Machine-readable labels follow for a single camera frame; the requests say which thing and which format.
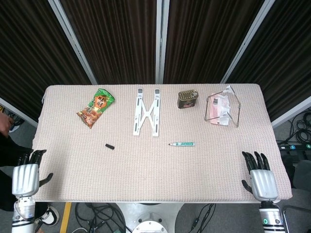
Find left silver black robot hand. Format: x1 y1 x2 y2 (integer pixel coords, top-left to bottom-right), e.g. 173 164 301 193
12 149 54 197

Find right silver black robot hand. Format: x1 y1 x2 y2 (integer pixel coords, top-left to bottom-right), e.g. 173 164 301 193
241 151 279 202

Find white marker with green label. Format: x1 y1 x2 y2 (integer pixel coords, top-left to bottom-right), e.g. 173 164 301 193
168 141 196 148

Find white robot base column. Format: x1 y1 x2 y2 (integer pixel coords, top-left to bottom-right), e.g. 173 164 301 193
116 202 186 233

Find white black sneaker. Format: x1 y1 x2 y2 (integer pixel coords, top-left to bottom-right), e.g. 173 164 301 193
35 204 60 226

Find black power strip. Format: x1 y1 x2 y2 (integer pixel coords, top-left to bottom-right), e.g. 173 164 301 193
277 141 311 151

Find pink white plastic packets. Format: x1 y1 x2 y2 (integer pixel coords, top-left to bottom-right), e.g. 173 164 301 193
209 93 232 127

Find green orange snack bag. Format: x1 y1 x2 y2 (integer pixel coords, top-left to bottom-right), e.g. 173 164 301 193
76 87 116 130

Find pink woven tablecloth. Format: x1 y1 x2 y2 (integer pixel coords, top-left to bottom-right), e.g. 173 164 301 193
32 83 293 203

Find dark green luncheon meat can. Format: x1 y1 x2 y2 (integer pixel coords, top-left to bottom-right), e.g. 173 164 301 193
176 90 199 110

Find white folding laptop stand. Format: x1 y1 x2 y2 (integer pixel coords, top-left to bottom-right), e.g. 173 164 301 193
132 87 162 137

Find black floor cable bundle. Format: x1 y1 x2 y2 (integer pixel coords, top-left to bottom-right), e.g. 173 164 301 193
286 108 311 144
74 202 127 233

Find grey partition frame post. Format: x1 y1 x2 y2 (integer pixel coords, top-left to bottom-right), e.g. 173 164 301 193
155 0 170 84
0 97 38 127
220 0 276 84
47 0 98 85
271 97 311 129

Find black cable with inline switch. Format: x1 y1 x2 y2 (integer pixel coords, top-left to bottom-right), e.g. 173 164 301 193
186 203 216 233

